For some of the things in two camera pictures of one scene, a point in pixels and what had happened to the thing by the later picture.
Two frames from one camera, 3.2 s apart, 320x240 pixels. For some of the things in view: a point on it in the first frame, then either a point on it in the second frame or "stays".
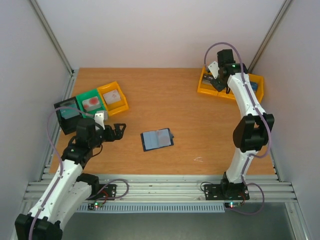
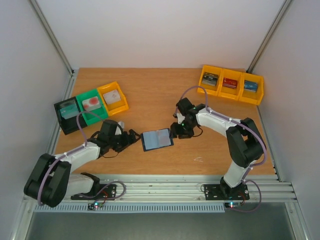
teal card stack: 67,113 stays
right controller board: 232,205 stays
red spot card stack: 91,103 stays
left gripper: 118,135 → 128,142
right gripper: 217,83 → 176,131
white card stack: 111,97 stays
